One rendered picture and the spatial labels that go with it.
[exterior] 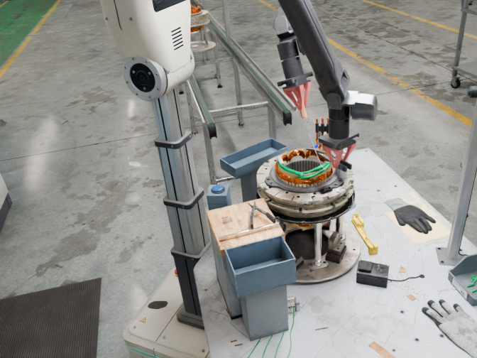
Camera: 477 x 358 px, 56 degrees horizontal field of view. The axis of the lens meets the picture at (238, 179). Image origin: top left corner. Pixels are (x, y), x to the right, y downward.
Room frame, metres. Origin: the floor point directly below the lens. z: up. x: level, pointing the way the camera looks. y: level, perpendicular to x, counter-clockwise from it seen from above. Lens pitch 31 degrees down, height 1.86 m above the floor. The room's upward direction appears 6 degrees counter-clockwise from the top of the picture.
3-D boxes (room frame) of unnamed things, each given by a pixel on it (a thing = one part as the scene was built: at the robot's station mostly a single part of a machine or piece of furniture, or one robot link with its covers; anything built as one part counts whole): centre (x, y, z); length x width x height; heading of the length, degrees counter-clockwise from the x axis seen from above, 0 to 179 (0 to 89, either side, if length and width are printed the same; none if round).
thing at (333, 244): (1.19, -0.31, 0.85); 0.06 x 0.04 x 0.05; 148
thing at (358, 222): (1.29, -0.44, 0.80); 0.22 x 0.04 x 0.03; 3
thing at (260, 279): (0.92, -0.03, 0.92); 0.17 x 0.11 x 0.28; 102
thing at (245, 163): (1.50, -0.07, 0.92); 0.25 x 0.11 x 0.28; 121
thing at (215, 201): (1.31, 0.08, 0.91); 0.07 x 0.07 x 0.25; 79
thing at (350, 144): (1.12, -0.30, 1.24); 0.07 x 0.07 x 0.09; 33
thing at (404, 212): (1.37, -0.65, 0.79); 0.24 x 0.13 x 0.02; 9
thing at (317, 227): (1.13, -0.24, 0.91); 0.02 x 0.02 x 0.21
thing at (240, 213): (1.07, 0.00, 1.05); 0.20 x 0.19 x 0.02; 12
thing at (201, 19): (4.22, 0.27, 0.94); 0.39 x 0.39 x 0.30
